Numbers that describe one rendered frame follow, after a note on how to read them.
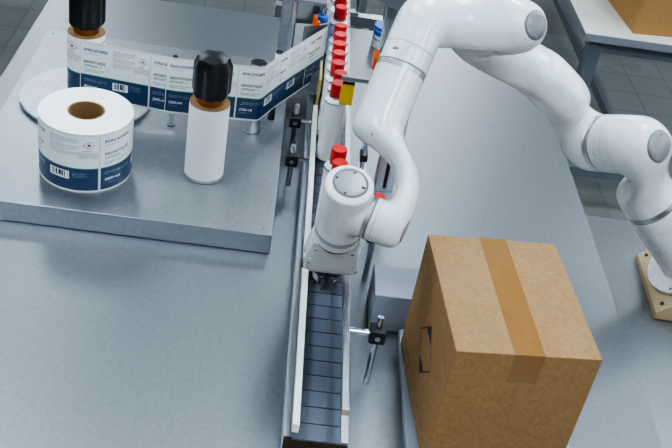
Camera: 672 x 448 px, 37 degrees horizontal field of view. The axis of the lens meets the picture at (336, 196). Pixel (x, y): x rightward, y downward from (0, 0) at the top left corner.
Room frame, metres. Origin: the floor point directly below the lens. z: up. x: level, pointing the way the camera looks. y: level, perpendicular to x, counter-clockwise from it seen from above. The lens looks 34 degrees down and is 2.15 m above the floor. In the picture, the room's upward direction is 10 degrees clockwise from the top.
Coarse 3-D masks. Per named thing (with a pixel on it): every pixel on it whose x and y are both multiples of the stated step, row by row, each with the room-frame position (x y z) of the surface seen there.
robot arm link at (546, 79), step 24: (504, 72) 1.73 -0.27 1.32; (528, 72) 1.72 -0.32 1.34; (552, 72) 1.72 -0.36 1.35; (576, 72) 1.77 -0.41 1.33; (528, 96) 1.73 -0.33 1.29; (552, 96) 1.71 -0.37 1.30; (576, 96) 1.73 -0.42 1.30; (552, 120) 1.74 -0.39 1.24; (576, 120) 1.74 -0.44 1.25; (576, 144) 1.79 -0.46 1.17
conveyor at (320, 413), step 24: (312, 216) 1.78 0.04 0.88; (312, 288) 1.53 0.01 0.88; (336, 288) 1.55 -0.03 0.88; (312, 312) 1.46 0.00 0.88; (336, 312) 1.48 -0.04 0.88; (312, 336) 1.40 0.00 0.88; (336, 336) 1.41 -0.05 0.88; (312, 360) 1.33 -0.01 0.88; (336, 360) 1.34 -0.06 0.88; (312, 384) 1.27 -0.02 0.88; (336, 384) 1.28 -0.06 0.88; (312, 408) 1.22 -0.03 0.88; (336, 408) 1.23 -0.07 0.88; (312, 432) 1.16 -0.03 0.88; (336, 432) 1.17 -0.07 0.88
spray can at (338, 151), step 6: (336, 144) 1.76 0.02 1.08; (336, 150) 1.73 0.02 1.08; (342, 150) 1.74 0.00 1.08; (330, 156) 1.74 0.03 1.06; (336, 156) 1.73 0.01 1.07; (342, 156) 1.73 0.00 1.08; (330, 162) 1.74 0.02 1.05; (324, 168) 1.74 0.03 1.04; (330, 168) 1.73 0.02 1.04; (324, 174) 1.73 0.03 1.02; (324, 180) 1.73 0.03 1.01; (318, 204) 1.73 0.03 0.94
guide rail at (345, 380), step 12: (348, 108) 2.14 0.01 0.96; (348, 120) 2.08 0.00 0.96; (348, 132) 2.02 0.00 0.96; (348, 144) 1.97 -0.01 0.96; (348, 156) 1.92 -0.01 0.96; (348, 276) 1.49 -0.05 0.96; (348, 288) 1.45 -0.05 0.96; (348, 300) 1.42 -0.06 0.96; (348, 312) 1.39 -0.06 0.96; (348, 324) 1.35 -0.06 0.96; (348, 336) 1.32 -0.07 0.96; (348, 348) 1.29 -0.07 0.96; (348, 360) 1.26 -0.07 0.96; (348, 372) 1.23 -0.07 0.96; (348, 384) 1.21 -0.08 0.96; (348, 396) 1.18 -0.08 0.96; (348, 408) 1.15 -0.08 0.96
